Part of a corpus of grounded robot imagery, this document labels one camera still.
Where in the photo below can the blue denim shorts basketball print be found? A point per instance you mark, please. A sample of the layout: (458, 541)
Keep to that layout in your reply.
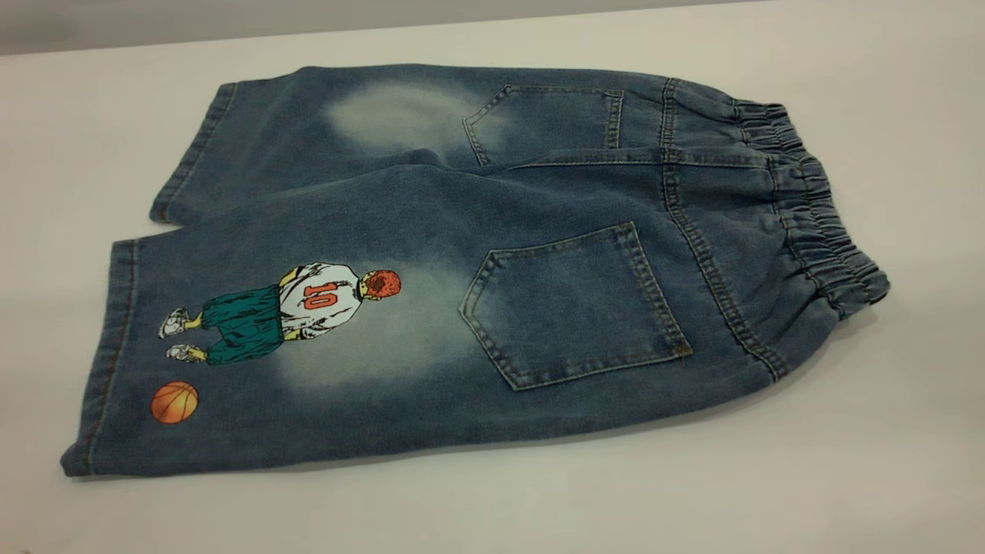
(462, 231)

